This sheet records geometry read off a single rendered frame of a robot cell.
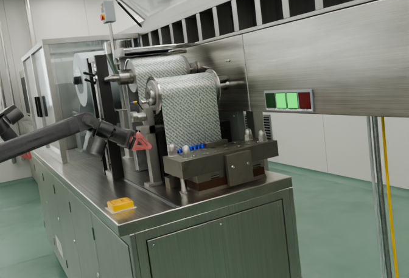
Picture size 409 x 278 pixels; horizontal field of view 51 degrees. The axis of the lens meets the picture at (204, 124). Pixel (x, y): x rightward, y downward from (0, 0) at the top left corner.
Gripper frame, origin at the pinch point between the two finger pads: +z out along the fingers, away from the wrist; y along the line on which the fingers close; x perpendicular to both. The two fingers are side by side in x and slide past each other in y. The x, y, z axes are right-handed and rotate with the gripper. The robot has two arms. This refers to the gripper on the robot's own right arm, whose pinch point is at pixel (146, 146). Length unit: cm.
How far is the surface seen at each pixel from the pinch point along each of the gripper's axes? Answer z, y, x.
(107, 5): -22, -57, 59
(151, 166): 8.1, -7.8, -6.1
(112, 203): -7.9, 10.6, -22.1
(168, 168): 7.7, 8.5, -5.0
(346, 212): 232, -112, 15
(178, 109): 6.5, 0.4, 17.1
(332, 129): 261, -189, 98
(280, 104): 29, 30, 29
